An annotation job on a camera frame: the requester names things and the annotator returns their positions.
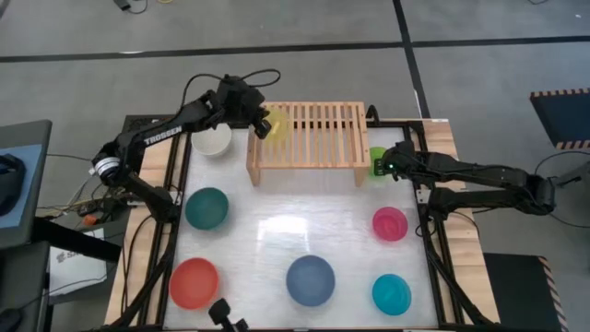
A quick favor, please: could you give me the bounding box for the black bar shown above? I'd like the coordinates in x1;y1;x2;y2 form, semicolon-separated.
31;216;122;264

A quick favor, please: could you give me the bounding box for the black floor cable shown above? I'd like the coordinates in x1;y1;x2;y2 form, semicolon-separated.
533;149;590;230

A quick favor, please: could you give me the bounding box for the red-orange bowl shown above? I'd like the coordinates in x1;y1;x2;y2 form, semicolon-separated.
169;256;220;311

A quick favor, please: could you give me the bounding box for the pink bowl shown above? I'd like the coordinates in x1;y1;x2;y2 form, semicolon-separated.
372;206;409;243

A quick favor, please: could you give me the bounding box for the dark green bowl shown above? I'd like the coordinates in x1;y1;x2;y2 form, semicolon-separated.
184;186;230;231

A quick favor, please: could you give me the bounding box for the black aluminium table frame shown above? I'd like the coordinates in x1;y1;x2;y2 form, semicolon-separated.
110;117;497;332

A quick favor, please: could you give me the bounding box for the grey cabinet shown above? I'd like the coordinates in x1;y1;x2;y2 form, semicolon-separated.
0;239;51;332

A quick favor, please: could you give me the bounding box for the turquoise bowl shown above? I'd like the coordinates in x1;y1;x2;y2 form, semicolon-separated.
372;273;413;317

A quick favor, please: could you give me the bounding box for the grey-blue bowl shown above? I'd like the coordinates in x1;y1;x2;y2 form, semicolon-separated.
285;255;336;308

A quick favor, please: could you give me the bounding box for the wooden slatted shelf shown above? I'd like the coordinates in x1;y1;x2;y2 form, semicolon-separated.
245;101;372;188

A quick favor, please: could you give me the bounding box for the green cup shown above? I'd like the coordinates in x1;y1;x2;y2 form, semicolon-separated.
368;146;391;179

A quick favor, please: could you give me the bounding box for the black headset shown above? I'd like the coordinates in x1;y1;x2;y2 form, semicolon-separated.
0;154;27;218

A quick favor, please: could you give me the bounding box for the white paper bag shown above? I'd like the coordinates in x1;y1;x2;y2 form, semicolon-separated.
48;228;108;296

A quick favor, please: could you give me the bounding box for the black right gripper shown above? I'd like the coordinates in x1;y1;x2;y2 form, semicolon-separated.
373;140;428;180

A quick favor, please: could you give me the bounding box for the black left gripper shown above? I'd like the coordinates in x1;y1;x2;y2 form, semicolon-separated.
215;74;274;139

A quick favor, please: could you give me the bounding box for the grey metal stand foot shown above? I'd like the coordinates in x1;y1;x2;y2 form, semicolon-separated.
552;160;590;188

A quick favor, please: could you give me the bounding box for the black table camera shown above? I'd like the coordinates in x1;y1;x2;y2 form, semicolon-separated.
207;297;250;332

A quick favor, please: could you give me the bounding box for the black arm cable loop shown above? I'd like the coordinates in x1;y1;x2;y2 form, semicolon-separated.
182;67;282;110

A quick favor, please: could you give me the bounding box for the grey side desk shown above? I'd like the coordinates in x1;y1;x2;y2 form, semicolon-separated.
0;119;53;250

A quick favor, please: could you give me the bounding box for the white bowl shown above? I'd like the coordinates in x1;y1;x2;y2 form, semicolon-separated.
191;123;233;158

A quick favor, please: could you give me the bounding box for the black perforated box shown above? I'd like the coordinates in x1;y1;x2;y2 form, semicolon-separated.
120;114;162;136

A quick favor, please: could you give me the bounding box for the black striped floor mat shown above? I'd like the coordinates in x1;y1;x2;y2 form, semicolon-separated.
481;252;571;332
528;87;590;151

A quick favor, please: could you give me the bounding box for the blue pad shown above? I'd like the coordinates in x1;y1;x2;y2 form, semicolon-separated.
0;144;48;231

